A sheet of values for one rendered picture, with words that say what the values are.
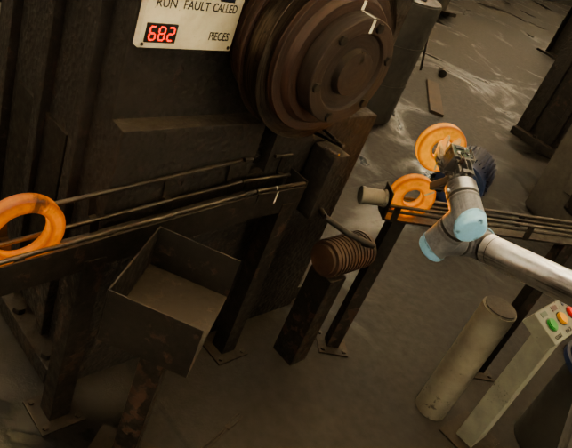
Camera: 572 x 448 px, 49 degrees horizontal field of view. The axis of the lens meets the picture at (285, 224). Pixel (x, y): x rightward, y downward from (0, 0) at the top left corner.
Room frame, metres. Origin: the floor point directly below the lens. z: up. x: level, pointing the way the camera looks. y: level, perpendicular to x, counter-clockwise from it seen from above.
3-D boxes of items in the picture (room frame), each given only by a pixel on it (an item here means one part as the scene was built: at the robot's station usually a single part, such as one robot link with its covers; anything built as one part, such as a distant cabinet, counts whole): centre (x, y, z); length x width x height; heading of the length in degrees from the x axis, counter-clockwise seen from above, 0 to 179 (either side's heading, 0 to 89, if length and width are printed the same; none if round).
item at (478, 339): (1.78, -0.76, 0.26); 0.12 x 0.12 x 0.52
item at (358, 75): (1.55, 0.01, 1.11); 0.28 x 0.06 x 0.28; 144
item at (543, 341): (1.72, -0.91, 0.31); 0.24 x 0.16 x 0.62; 144
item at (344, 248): (1.79, -0.22, 0.27); 0.22 x 0.13 x 0.53; 144
